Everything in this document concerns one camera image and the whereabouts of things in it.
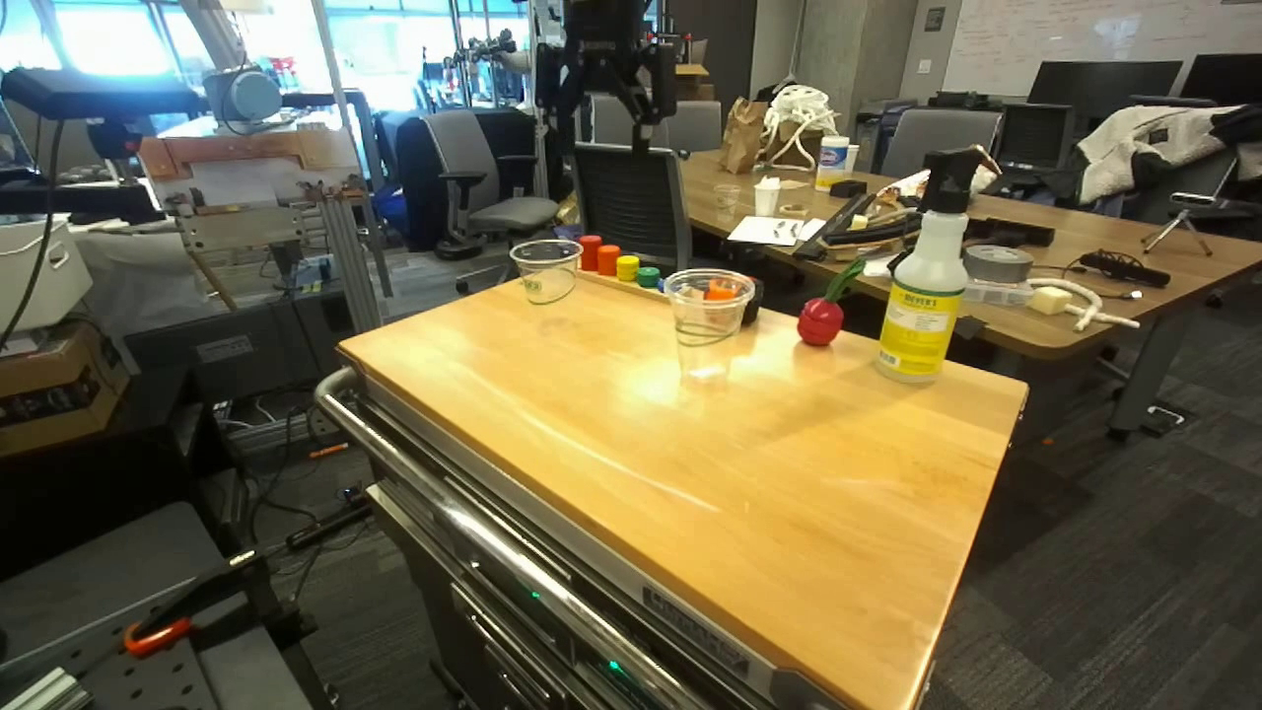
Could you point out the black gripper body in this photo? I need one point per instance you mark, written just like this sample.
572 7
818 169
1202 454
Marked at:
615 44

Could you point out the clear plastic cup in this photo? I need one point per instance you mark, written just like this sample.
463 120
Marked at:
547 269
710 299
707 357

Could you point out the grey office chair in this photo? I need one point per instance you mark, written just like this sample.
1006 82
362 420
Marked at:
460 161
940 139
692 123

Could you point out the dark mesh chair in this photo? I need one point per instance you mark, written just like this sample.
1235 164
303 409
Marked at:
633 198

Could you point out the crumpled snack bag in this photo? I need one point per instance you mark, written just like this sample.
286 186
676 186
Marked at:
742 132

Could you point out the red cup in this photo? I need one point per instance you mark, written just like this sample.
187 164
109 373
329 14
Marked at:
589 249

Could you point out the white paper cup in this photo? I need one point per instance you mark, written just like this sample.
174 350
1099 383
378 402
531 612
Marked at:
768 196

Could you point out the orange cup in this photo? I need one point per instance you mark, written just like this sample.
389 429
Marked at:
608 262

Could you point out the yellow toy peg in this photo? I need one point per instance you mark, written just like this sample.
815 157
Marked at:
629 269

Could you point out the green toy peg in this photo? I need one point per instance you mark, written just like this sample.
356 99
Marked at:
647 279

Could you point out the white papers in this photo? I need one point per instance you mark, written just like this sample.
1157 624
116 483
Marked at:
776 232

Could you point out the white canister blue label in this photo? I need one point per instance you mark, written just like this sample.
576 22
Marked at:
834 161

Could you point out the long black bar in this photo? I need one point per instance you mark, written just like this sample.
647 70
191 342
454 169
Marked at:
855 227

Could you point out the red toy pepper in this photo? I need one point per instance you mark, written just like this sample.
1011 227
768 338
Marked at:
821 321

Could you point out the yellow label spray bottle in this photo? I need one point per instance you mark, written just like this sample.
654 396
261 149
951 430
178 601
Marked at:
922 319

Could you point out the grey round device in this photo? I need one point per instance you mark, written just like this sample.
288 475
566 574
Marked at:
242 94

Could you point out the tan box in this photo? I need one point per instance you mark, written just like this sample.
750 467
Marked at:
242 161

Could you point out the grey tape roll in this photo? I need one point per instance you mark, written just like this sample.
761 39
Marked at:
998 262

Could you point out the black computer monitor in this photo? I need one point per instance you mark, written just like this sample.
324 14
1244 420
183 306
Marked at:
1106 82
1036 137
1224 78

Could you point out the black flat tool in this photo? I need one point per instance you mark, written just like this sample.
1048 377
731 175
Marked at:
1127 267

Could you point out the white jacket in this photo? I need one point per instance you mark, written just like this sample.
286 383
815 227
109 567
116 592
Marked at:
1157 139

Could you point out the steel tool cart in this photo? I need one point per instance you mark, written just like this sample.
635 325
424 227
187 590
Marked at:
527 618

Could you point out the small tripod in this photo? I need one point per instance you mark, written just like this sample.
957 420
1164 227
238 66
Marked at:
1182 227

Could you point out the white machine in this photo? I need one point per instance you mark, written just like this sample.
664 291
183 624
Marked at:
42 279

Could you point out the long wooden desk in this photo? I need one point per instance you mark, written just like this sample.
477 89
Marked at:
1215 269

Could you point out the cardboard box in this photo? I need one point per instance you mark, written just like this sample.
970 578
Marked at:
62 388

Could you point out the grey perforated breadboard plate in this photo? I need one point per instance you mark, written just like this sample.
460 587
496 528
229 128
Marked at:
92 578

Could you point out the orange clamp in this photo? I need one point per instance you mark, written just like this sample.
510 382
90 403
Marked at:
157 636

